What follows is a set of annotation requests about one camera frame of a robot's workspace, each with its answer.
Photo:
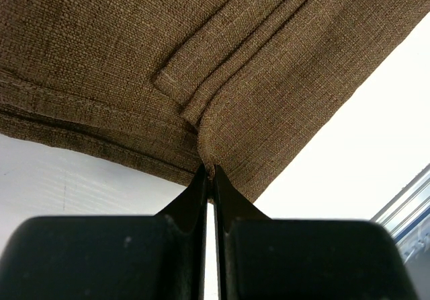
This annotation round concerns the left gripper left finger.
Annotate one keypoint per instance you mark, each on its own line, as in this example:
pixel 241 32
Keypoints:
pixel 159 256

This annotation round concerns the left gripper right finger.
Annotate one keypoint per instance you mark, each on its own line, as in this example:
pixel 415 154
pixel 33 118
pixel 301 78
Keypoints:
pixel 263 258

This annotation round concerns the brown cloth napkin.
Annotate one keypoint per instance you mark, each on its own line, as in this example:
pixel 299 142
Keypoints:
pixel 164 86

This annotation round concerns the front aluminium rail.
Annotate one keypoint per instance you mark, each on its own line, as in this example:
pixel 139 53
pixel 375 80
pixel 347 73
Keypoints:
pixel 406 217

